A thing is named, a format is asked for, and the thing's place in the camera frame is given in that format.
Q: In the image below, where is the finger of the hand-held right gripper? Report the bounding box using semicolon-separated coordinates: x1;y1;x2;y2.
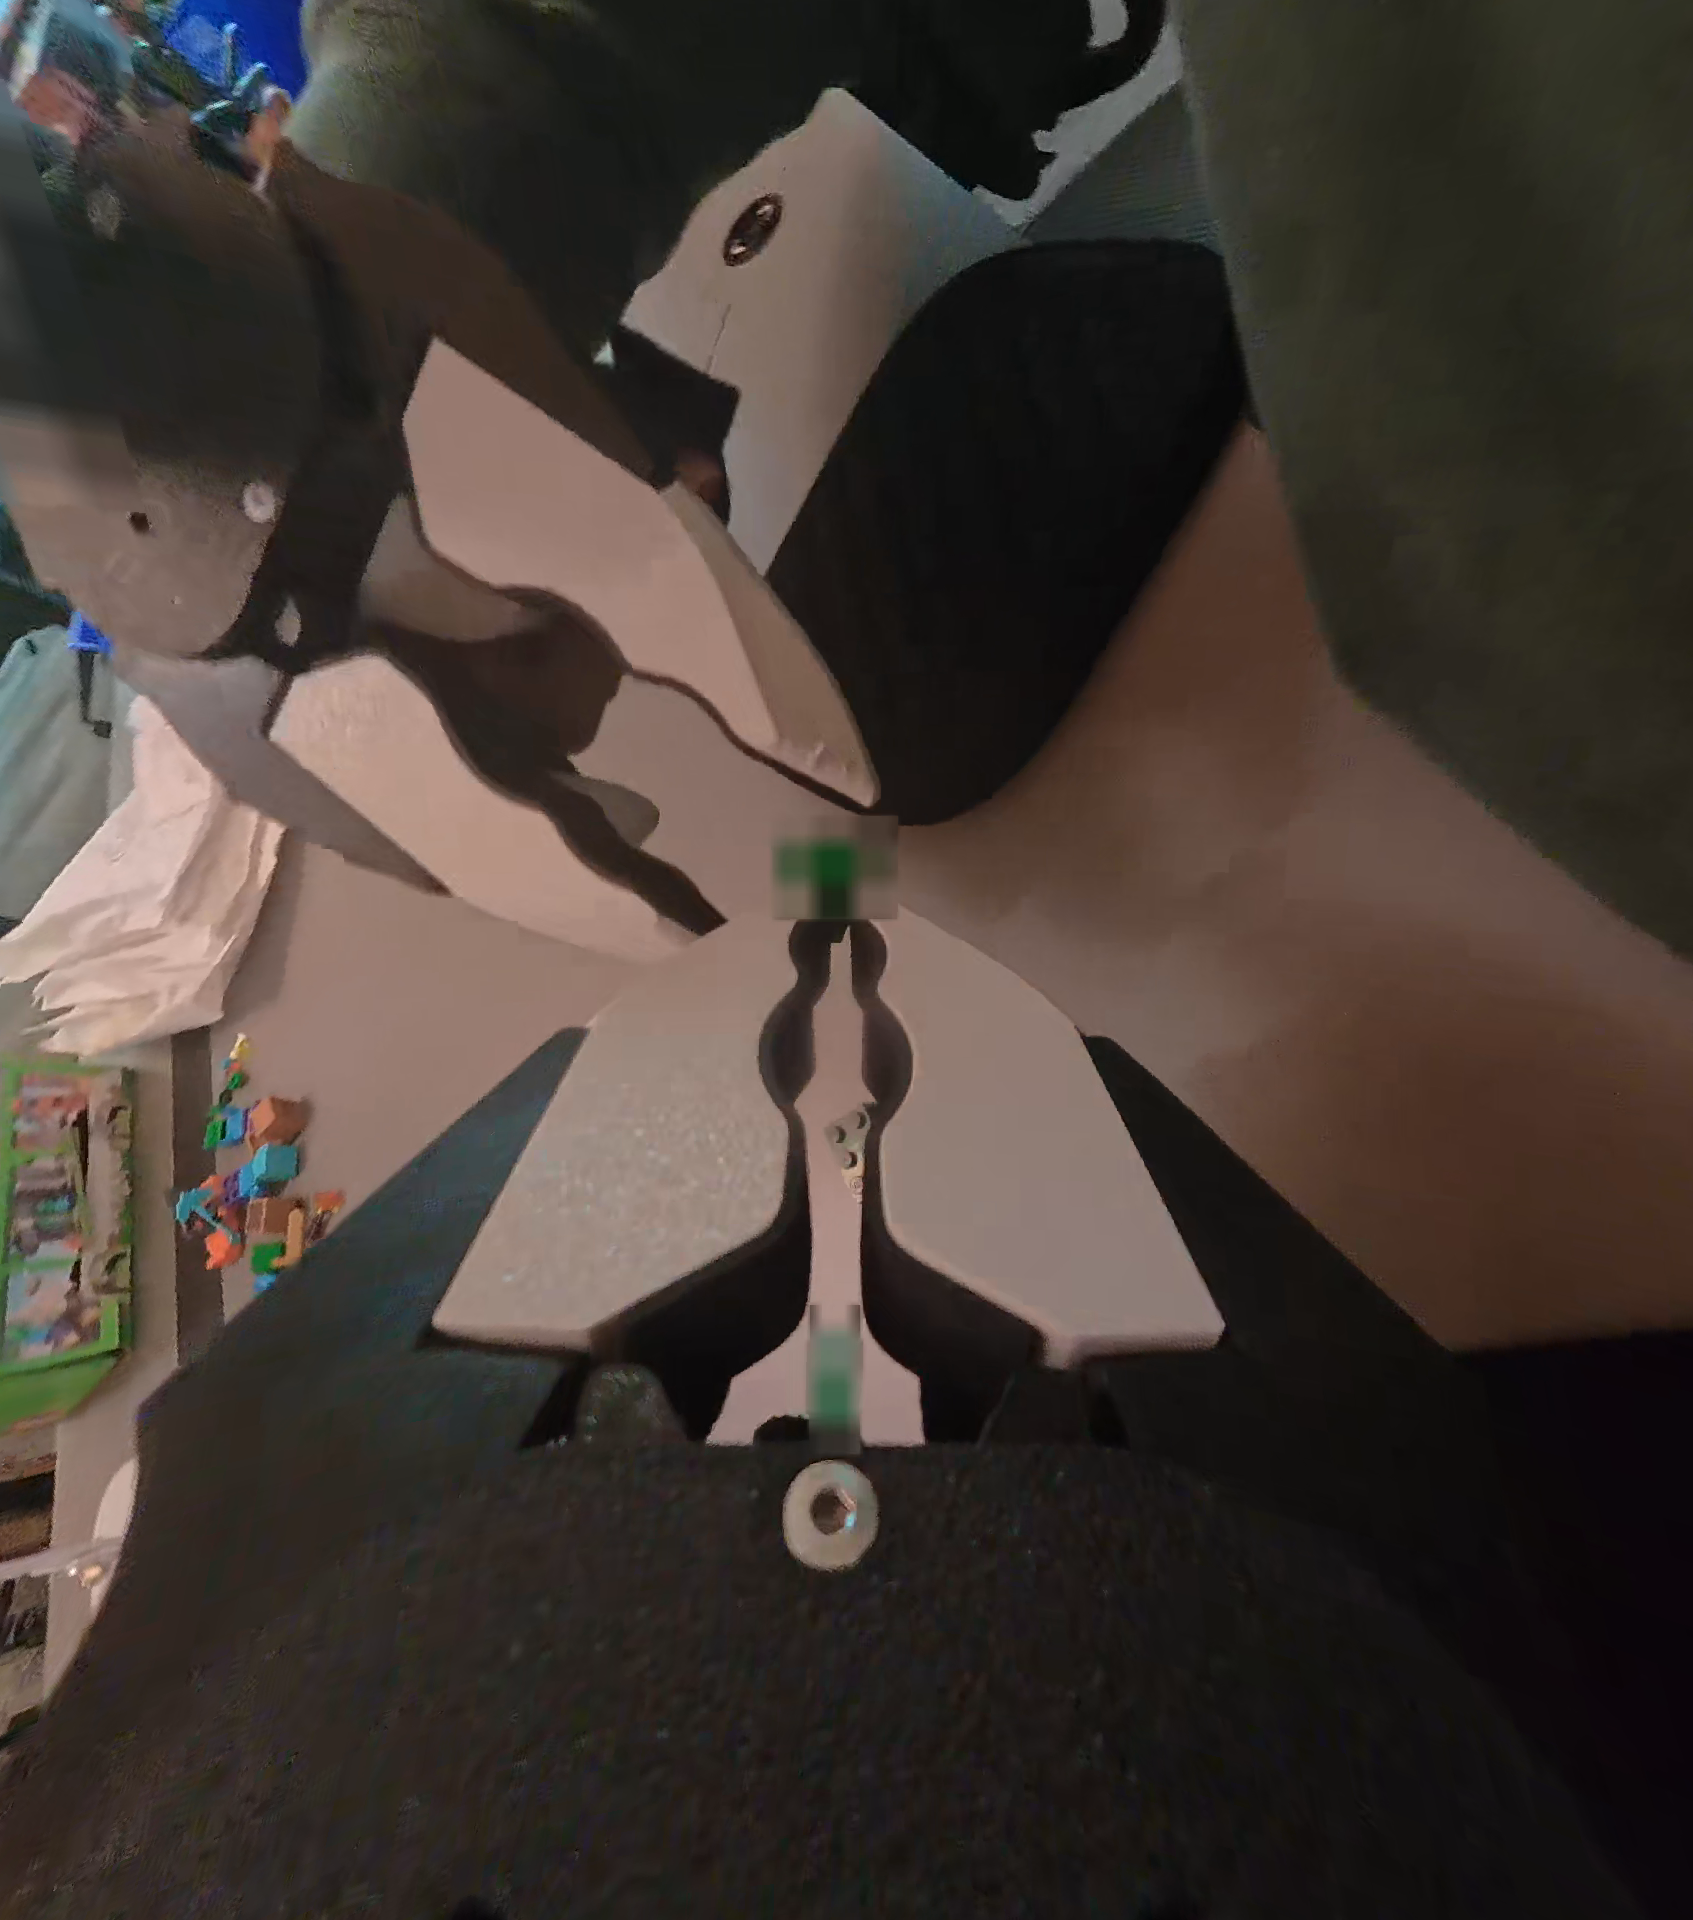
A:
264;649;730;967
396;333;884;812

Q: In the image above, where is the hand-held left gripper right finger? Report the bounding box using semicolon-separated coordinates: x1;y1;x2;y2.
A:
853;918;1227;1434

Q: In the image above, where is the grey desk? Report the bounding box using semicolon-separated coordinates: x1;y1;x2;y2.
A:
37;421;1693;1699

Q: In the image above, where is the green toy set box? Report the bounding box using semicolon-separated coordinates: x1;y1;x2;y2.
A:
0;1055;138;1461

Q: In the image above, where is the person's green sweatshirt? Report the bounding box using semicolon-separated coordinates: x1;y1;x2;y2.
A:
1178;0;1693;1039

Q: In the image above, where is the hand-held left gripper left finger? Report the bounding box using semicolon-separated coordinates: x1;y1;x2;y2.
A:
431;918;814;1441

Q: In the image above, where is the pile of colourful toy bricks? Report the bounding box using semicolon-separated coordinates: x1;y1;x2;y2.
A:
171;1033;347;1302

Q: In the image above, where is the pile of white paper bags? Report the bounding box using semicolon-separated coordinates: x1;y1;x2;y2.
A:
0;703;290;1056

